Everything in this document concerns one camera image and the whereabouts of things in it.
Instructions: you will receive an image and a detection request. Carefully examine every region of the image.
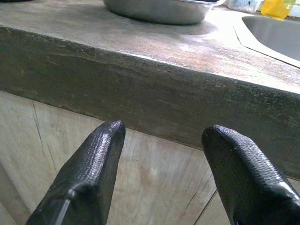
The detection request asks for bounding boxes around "wooden base cabinet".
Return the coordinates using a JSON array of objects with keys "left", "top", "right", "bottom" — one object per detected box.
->
[{"left": 0, "top": 90, "right": 300, "bottom": 225}]

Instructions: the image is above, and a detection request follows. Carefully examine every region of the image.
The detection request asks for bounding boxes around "stainless steel double sink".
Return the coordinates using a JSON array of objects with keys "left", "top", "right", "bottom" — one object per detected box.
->
[{"left": 232, "top": 15, "right": 300, "bottom": 69}]

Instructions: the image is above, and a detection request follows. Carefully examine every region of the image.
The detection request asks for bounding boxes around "wide stainless steel plate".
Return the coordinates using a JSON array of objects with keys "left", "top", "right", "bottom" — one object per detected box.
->
[{"left": 103, "top": 0, "right": 215, "bottom": 26}]

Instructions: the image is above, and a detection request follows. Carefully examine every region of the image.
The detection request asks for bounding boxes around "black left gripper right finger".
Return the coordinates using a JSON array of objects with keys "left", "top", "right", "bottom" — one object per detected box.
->
[{"left": 201, "top": 124, "right": 300, "bottom": 225}]

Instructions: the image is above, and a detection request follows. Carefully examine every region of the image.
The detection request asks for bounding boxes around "yellow dish soap bottle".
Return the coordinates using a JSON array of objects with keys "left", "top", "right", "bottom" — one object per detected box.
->
[{"left": 260, "top": 0, "right": 292, "bottom": 20}]

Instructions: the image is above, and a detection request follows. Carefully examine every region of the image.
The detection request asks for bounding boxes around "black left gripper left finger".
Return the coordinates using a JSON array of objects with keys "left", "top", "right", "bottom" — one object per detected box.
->
[{"left": 25, "top": 120, "right": 126, "bottom": 225}]

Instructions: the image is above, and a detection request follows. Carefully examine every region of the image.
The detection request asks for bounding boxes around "white ceramic bowl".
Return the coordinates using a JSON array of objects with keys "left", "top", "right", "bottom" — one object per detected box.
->
[{"left": 210, "top": 0, "right": 228, "bottom": 8}]

